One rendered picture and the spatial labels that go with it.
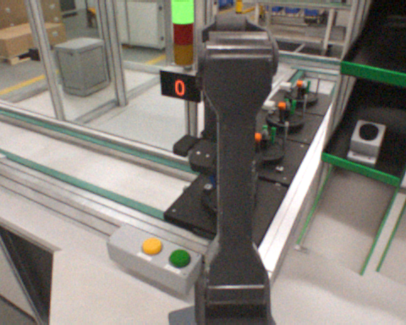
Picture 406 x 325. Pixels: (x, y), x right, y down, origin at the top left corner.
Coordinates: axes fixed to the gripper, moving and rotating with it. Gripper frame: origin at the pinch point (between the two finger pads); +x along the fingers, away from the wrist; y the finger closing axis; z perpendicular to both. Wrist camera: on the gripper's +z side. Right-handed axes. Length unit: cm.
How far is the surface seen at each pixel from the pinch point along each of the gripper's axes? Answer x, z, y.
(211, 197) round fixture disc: 10.5, -4.0, -3.2
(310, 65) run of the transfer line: 18, -150, -10
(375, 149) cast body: -15.1, 1.1, 28.1
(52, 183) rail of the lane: 13.7, 8.1, -46.7
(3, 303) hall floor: 110, 15, -111
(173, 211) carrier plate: 12.3, 2.8, -9.8
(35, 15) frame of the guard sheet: -24, -21, -75
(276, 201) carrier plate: 12.4, -12.7, 10.9
